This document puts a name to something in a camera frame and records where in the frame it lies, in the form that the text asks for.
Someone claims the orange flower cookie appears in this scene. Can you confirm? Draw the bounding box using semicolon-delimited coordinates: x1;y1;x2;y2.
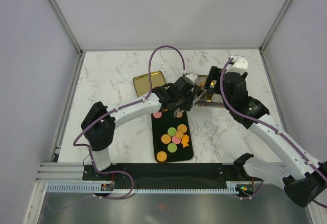
175;130;184;139

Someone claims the green round cookie upper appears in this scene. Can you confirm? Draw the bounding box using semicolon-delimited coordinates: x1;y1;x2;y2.
167;127;177;137

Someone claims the green round cookie lower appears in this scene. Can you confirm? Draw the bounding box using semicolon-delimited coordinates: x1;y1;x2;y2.
168;143;177;153

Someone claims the cookie tin box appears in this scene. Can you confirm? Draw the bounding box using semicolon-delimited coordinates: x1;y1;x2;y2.
194;75;224;108

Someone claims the black cookie tray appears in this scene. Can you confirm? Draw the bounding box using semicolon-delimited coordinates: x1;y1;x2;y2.
151;109;194;163

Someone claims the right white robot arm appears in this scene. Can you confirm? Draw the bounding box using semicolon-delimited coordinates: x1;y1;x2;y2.
204;66;326;208

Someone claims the right aluminium frame post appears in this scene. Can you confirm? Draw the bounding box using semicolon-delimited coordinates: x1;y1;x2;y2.
259;0;294;54

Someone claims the white slotted cable duct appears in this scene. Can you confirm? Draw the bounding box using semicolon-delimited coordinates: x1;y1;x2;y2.
46;182;239;194

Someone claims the aluminium frame post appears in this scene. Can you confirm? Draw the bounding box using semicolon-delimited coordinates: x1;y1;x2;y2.
259;0;294;54
47;0;83;56

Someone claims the green round cookie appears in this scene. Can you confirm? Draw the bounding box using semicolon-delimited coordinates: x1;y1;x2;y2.
168;143;177;153
167;127;177;137

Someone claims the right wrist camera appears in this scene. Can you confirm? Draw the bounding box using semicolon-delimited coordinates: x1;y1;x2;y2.
227;56;248;75

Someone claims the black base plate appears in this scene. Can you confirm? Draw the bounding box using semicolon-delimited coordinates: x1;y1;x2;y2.
82;163;252;189

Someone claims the left aluminium frame post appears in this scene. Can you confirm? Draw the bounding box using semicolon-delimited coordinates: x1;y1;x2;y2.
47;0;83;56

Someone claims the pink round cookie top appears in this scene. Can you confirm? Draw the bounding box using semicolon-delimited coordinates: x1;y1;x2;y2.
153;112;162;119

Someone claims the orange round cookie bottom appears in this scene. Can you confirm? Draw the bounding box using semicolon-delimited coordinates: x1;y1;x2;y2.
156;151;168;163

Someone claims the orange round cookie left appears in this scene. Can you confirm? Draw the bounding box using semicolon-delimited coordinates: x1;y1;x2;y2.
161;134;171;144

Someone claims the pink round cookie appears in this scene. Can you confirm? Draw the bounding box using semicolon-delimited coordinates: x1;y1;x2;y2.
172;136;181;145
153;112;162;119

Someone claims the orange fish cookie lower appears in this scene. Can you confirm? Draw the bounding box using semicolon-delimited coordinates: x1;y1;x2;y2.
181;135;190;148

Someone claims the gold tin lid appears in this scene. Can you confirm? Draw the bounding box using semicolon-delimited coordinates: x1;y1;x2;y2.
133;71;166;97

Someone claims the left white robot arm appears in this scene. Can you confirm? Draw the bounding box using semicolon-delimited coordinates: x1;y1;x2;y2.
81;74;197;180

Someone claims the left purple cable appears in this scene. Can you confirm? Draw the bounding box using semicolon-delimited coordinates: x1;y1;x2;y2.
73;45;189;178

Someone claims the pink round cookie lower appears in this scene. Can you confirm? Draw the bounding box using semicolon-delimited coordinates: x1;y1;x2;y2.
172;136;181;145

